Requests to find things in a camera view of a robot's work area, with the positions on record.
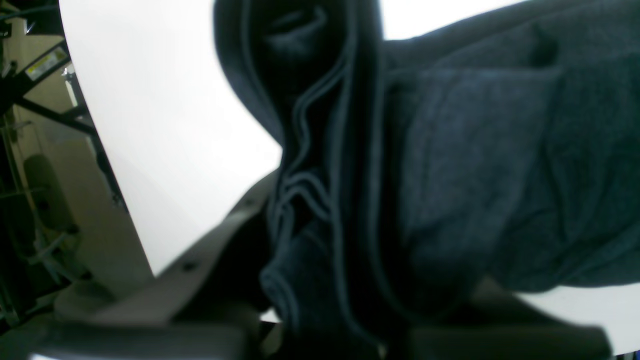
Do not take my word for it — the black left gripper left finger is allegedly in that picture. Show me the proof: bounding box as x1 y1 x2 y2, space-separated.
29 172 277 360

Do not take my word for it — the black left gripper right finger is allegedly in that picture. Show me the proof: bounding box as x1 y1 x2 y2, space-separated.
405 278 612 360

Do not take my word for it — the black long-sleeve T-shirt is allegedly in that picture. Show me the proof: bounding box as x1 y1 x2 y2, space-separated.
213 0 639 360

